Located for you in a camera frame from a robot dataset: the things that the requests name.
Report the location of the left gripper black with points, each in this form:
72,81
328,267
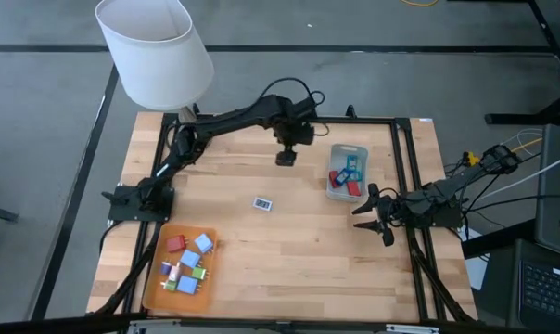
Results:
287,134

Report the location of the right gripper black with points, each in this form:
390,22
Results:
398,209

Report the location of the red plastic box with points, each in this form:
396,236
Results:
353,188
334,180

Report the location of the dark blue plastic box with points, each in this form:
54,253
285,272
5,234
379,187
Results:
343,176

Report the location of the small white digital display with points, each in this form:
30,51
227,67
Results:
262,203

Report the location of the red wall charger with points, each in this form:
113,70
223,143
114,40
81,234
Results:
175,243

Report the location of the green wall charger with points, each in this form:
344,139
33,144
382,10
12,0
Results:
198,273
170,286

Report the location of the pink wall charger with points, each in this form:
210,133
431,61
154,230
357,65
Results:
174,273

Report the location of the purple and white wall charger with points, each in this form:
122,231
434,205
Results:
165,268

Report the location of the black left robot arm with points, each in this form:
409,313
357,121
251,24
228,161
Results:
233,116

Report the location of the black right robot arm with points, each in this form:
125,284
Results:
447,195

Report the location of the pale grey plastic bin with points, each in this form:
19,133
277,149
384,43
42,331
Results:
338,155

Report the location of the yellow plug connector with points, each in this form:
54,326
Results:
470,159

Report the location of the white shade table lamp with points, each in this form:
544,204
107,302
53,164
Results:
155,55

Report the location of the grey computer monitor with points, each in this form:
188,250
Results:
556,209

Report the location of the orange plastic tray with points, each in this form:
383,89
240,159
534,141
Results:
178,304

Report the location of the laptop keyboard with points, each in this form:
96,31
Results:
544,287

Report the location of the black and silver crossbar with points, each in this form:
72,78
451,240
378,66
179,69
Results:
53,325

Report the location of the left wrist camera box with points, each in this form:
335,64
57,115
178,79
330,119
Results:
307,133

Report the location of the black aluminium table frame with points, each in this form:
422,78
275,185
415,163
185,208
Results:
354,120

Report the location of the black desk frame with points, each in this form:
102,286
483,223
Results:
521,119

